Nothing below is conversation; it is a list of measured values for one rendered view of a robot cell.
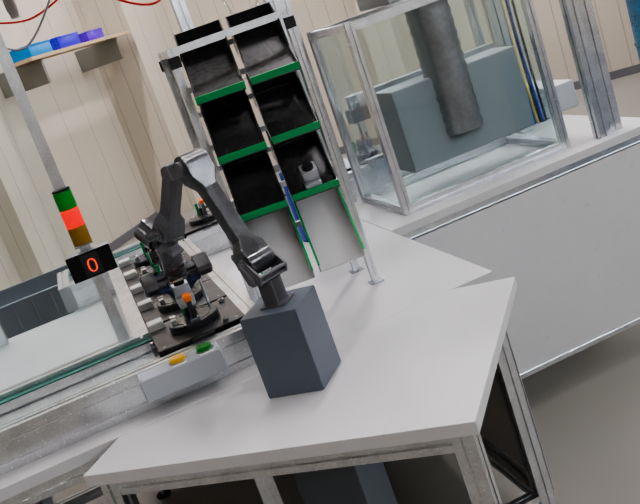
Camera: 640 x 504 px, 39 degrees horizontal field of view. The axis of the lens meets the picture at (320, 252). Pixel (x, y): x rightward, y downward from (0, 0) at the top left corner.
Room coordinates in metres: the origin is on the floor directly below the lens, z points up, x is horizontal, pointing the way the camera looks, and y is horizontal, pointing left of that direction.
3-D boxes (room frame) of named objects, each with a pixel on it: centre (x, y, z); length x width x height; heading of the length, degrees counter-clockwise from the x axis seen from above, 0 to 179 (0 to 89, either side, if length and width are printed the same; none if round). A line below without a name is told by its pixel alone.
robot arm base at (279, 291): (1.94, 0.13, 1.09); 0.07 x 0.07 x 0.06; 67
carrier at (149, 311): (2.56, 0.44, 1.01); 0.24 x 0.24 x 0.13; 13
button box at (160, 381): (2.08, 0.41, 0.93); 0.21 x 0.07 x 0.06; 103
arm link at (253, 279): (1.94, 0.13, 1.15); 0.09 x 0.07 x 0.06; 129
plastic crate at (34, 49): (8.28, 1.81, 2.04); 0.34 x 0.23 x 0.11; 157
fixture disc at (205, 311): (2.31, 0.38, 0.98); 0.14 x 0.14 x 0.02
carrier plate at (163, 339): (2.31, 0.38, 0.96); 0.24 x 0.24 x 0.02; 13
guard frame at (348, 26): (3.36, -0.61, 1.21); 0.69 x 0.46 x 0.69; 103
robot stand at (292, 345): (1.94, 0.13, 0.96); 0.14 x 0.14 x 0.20; 67
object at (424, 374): (1.98, 0.11, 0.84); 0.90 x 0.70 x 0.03; 67
